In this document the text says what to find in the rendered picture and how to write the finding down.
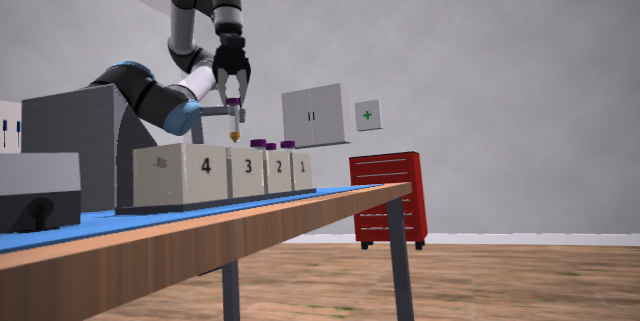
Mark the white bucket adapter with holes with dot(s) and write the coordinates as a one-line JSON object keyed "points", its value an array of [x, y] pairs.
{"points": [[244, 172], [301, 174], [276, 171]]}

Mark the blue mat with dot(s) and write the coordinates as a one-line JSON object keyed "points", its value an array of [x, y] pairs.
{"points": [[95, 224]]}

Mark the centrifuge tube with purple cap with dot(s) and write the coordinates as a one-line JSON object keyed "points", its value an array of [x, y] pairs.
{"points": [[259, 144]]}

